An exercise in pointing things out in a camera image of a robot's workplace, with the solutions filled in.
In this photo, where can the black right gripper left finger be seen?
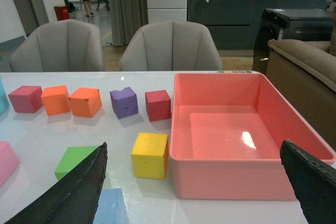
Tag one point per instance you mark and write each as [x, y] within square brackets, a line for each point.
[73, 199]

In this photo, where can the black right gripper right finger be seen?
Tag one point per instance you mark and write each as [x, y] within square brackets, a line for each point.
[313, 182]

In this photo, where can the light blue foam block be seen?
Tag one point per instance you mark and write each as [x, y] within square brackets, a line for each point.
[111, 207]

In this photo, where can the green foam block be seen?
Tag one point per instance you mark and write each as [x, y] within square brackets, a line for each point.
[71, 158]

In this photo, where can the pink foam block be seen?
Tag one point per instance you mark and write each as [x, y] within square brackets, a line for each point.
[9, 162]

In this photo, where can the yellow foam block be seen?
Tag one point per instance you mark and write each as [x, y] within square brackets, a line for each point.
[150, 155]

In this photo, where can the orange foam block right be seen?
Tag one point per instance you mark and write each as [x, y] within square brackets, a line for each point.
[85, 102]

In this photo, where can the orange foam block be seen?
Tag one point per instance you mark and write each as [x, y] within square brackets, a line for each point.
[55, 100]
[85, 102]

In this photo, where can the pink plastic bin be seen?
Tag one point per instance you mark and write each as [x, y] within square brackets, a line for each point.
[227, 130]

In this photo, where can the orange foam block left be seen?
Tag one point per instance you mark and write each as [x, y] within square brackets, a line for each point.
[55, 100]

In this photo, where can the brown sofa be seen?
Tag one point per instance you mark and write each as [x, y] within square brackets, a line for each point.
[304, 73]

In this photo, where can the purple foam block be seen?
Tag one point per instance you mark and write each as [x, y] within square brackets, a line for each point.
[124, 102]

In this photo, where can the magenta foam block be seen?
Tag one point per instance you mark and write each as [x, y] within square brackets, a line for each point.
[26, 99]

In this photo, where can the cyan foam block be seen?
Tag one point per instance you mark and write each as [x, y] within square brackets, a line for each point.
[4, 104]

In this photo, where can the red foam block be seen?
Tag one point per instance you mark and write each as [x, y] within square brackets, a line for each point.
[158, 105]

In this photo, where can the left grey chair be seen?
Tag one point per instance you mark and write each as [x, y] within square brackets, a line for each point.
[64, 46]

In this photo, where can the grey chair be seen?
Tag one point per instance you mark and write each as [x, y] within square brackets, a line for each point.
[172, 45]
[64, 46]

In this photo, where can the black appliance box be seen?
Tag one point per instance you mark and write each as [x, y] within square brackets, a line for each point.
[299, 24]

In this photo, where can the dark grey counter cabinet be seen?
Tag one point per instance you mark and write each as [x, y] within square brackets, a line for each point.
[234, 24]

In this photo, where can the right grey chair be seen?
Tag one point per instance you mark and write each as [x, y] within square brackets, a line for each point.
[172, 45]

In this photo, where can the red bin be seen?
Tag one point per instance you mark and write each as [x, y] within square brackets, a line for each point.
[61, 12]

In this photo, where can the grey curtain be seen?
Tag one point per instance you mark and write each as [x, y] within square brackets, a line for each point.
[127, 16]

